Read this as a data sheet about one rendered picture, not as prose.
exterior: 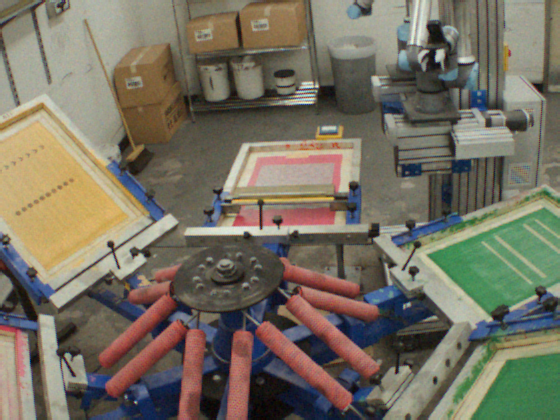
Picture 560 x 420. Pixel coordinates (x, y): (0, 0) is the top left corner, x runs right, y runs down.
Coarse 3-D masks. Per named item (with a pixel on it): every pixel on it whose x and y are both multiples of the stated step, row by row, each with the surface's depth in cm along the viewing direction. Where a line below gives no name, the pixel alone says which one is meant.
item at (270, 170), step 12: (276, 156) 298; (264, 168) 289; (276, 168) 287; (288, 168) 286; (252, 180) 280; (264, 180) 279; (276, 180) 278; (288, 180) 276; (240, 216) 256; (252, 216) 254; (264, 216) 253
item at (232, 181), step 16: (256, 144) 304; (272, 144) 301; (288, 144) 299; (304, 144) 298; (320, 144) 297; (336, 144) 296; (352, 144) 294; (240, 160) 291; (352, 160) 278; (240, 176) 285; (352, 176) 266
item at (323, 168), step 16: (304, 160) 291; (320, 160) 289; (336, 160) 287; (304, 176) 278; (320, 176) 276; (336, 176) 274; (304, 208) 255; (320, 208) 253; (288, 224) 246; (304, 224) 245; (320, 224) 243
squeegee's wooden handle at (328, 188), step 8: (312, 184) 249; (320, 184) 248; (328, 184) 248; (240, 192) 252; (248, 192) 251; (256, 192) 250; (264, 192) 250; (272, 192) 249; (328, 192) 244; (232, 200) 250
